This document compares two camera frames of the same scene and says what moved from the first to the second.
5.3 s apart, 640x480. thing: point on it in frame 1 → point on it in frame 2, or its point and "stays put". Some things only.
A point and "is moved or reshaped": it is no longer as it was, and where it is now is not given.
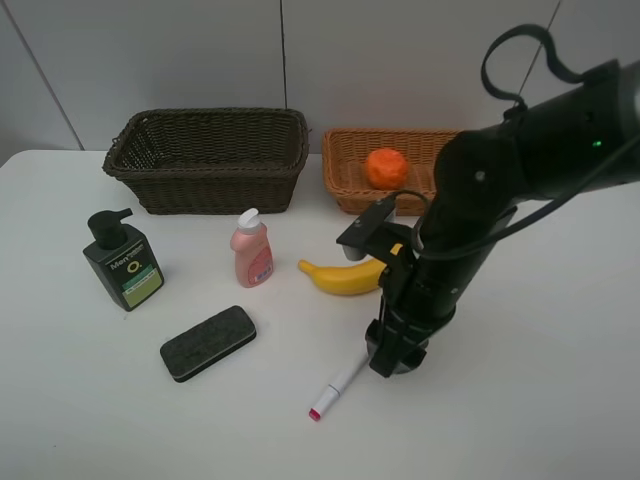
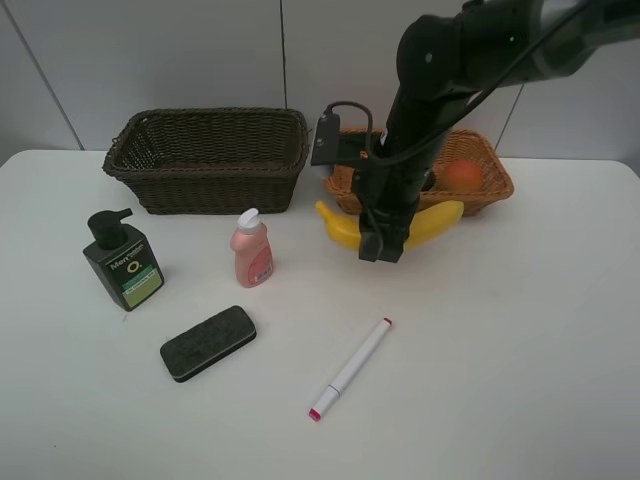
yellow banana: x=352 y=280 is moved or reshaped
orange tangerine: x=387 y=169 is moved or reshaped
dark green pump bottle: x=123 y=257 stays put
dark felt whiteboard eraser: x=208 y=342 stays put
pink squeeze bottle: x=250 y=243 stays put
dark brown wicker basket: x=212 y=160 stays put
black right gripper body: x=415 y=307 → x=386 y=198
